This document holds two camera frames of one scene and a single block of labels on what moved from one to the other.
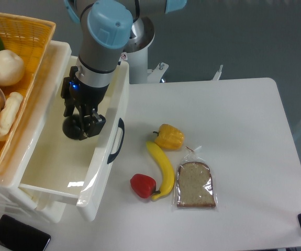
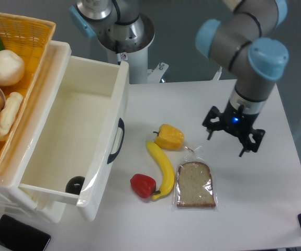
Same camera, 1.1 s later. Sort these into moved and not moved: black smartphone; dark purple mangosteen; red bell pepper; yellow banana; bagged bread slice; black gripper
Moved: black gripper; dark purple mangosteen
Not moved: bagged bread slice; yellow banana; black smartphone; red bell pepper
